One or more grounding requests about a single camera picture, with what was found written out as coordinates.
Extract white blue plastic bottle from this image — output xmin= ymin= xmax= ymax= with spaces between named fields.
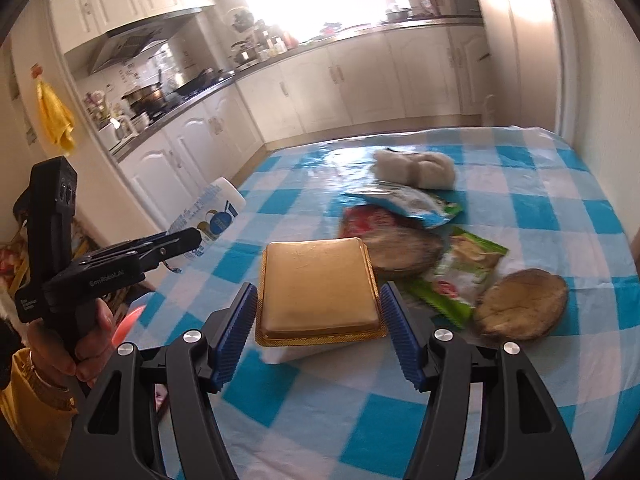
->
xmin=168 ymin=177 xmax=246 ymax=268

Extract yellow sleeve forearm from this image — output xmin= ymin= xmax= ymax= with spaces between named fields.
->
xmin=1 ymin=348 xmax=78 ymax=479

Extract orange plastic trash bucket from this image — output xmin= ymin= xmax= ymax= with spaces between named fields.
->
xmin=112 ymin=306 xmax=145 ymax=347

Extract dark kitchen countertop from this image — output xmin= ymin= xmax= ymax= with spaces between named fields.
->
xmin=114 ymin=18 xmax=494 ymax=160

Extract white lower kitchen cabinets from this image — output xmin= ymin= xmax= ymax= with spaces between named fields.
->
xmin=118 ymin=21 xmax=492 ymax=228

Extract operator left hand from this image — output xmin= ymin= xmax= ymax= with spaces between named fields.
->
xmin=27 ymin=299 xmax=115 ymax=388

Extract yellow hanging cloth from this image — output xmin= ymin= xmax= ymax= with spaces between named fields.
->
xmin=36 ymin=76 xmax=76 ymax=154

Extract green white snack wrapper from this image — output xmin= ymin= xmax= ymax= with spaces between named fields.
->
xmin=402 ymin=228 xmax=509 ymax=328

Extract red snack packet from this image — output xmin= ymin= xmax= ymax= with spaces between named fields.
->
xmin=338 ymin=205 xmax=419 ymax=237

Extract steel range hood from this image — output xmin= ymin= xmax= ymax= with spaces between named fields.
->
xmin=88 ymin=8 xmax=202 ymax=74

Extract blue white checkered tablecloth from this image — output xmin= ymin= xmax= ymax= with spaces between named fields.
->
xmin=128 ymin=128 xmax=639 ymax=479

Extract blue white snack bag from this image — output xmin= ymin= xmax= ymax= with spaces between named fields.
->
xmin=341 ymin=181 xmax=463 ymax=229

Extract white refrigerator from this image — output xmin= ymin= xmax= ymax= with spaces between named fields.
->
xmin=478 ymin=0 xmax=560 ymax=130

